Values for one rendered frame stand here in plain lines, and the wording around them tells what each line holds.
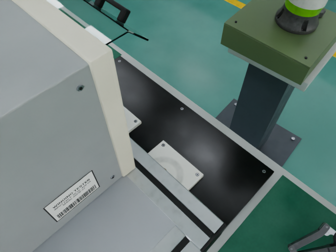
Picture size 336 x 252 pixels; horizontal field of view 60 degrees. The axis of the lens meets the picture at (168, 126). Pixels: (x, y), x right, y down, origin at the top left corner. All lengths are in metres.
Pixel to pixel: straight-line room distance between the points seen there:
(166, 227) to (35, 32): 0.25
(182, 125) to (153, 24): 1.74
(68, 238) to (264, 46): 0.87
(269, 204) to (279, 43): 0.54
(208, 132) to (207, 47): 1.52
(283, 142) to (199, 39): 1.05
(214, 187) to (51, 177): 0.54
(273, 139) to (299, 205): 1.03
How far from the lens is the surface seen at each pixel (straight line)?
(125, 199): 0.39
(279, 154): 1.79
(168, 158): 0.79
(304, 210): 0.84
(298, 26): 1.13
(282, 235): 0.80
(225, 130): 0.89
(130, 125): 0.85
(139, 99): 0.93
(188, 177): 0.76
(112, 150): 0.34
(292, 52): 1.06
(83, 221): 0.39
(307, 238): 0.72
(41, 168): 0.28
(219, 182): 0.78
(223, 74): 2.12
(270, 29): 1.12
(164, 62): 2.17
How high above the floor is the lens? 1.47
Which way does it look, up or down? 55 degrees down
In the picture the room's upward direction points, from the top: straight up
